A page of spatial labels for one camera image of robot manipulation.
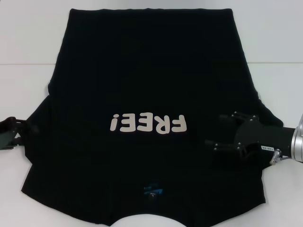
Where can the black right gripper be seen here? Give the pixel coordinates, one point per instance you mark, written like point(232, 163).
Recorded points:
point(262, 136)

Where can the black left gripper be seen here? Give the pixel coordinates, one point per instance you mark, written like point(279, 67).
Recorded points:
point(8, 139)

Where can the black t-shirt with white print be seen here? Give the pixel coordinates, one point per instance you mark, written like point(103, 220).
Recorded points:
point(151, 71)

